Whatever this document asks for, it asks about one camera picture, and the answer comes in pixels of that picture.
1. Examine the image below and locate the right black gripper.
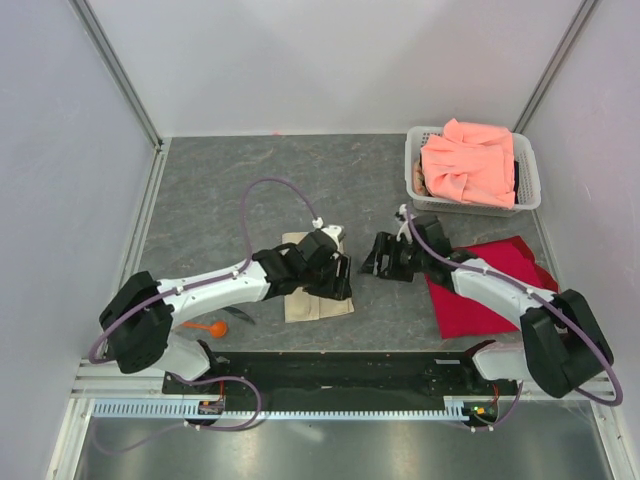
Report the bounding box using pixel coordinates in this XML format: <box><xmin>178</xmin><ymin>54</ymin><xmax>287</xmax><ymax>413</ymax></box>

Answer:
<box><xmin>356</xmin><ymin>231</ymin><xmax>428</xmax><ymax>283</ymax></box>

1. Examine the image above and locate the beige cloth napkin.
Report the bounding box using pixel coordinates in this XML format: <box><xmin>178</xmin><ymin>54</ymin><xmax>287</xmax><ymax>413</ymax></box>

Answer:
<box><xmin>283</xmin><ymin>230</ymin><xmax>354</xmax><ymax>323</ymax></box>

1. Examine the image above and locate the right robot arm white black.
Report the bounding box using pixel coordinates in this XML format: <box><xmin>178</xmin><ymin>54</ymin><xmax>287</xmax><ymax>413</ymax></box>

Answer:
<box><xmin>359</xmin><ymin>213</ymin><xmax>622</xmax><ymax>404</ymax></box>

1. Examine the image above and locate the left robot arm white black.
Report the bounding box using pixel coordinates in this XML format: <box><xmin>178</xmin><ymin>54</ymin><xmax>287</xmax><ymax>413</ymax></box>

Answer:
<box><xmin>99</xmin><ymin>225</ymin><xmax>352</xmax><ymax>393</ymax></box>

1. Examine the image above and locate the red cloth napkin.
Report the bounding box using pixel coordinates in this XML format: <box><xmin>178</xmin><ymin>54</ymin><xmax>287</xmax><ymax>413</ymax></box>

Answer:
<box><xmin>426</xmin><ymin>236</ymin><xmax>559</xmax><ymax>339</ymax></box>

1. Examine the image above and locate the patterned cloth in basket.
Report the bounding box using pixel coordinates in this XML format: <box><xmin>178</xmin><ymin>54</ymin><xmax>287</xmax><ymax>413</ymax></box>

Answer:
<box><xmin>412</xmin><ymin>161</ymin><xmax>430</xmax><ymax>196</ymax></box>

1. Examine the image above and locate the orange plastic spoon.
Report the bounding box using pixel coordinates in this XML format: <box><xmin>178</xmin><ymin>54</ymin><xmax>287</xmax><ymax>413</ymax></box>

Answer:
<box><xmin>182</xmin><ymin>321</ymin><xmax>229</xmax><ymax>339</ymax></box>

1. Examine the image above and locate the salmon pink cloth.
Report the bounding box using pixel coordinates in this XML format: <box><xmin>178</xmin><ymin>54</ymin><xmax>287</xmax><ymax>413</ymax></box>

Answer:
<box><xmin>420</xmin><ymin>119</ymin><xmax>515</xmax><ymax>209</ymax></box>

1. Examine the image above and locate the dark cloth in basket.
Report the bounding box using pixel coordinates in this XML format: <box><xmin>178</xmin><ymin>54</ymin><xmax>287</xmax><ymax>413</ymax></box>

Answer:
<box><xmin>514</xmin><ymin>160</ymin><xmax>520</xmax><ymax>203</ymax></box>

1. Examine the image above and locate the white plastic basket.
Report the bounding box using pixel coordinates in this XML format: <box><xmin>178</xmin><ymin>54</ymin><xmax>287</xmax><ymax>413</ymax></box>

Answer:
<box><xmin>405</xmin><ymin>119</ymin><xmax>541</xmax><ymax>217</ymax></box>

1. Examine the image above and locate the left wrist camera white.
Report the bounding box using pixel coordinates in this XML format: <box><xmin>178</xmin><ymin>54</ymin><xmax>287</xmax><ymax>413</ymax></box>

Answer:
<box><xmin>312</xmin><ymin>217</ymin><xmax>345</xmax><ymax>248</ymax></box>

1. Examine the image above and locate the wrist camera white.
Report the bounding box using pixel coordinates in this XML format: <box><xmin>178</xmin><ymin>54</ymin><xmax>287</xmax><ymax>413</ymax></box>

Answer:
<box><xmin>395</xmin><ymin>204</ymin><xmax>414</xmax><ymax>244</ymax></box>
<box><xmin>312</xmin><ymin>217</ymin><xmax>345</xmax><ymax>248</ymax></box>

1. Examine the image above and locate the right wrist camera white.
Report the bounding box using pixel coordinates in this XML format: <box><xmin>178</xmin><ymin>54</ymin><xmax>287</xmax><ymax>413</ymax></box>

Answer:
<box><xmin>395</xmin><ymin>204</ymin><xmax>414</xmax><ymax>244</ymax></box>

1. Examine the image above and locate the black knife clear handle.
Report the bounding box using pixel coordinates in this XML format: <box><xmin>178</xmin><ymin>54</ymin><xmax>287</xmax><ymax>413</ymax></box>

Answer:
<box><xmin>223</xmin><ymin>306</ymin><xmax>255</xmax><ymax>325</ymax></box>

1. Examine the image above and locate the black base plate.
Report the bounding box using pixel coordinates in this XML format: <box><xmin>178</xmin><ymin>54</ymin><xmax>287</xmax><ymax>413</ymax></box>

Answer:
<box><xmin>162</xmin><ymin>351</ymin><xmax>518</xmax><ymax>411</ymax></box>

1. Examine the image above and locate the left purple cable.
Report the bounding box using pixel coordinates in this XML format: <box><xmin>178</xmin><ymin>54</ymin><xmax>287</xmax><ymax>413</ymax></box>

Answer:
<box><xmin>87</xmin><ymin>178</ymin><xmax>321</xmax><ymax>454</ymax></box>

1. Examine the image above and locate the white slotted cable duct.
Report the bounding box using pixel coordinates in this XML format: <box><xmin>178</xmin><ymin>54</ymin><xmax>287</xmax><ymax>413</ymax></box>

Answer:
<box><xmin>92</xmin><ymin>397</ymin><xmax>497</xmax><ymax>421</ymax></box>

